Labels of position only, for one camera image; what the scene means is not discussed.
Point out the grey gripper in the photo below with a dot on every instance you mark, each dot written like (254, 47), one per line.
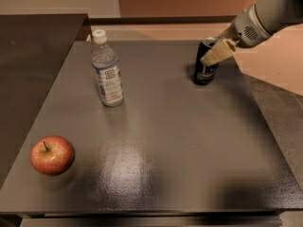
(243, 29)

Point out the dark blue pepsi can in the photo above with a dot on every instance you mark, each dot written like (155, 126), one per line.
(204, 74)

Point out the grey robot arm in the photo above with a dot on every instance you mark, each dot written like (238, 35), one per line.
(275, 15)

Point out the clear plastic water bottle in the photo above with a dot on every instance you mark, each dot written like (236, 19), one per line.
(105, 62)

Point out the dark side table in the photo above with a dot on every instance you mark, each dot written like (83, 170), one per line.
(33, 49)

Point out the red apple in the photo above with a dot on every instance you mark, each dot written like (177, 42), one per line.
(51, 155)

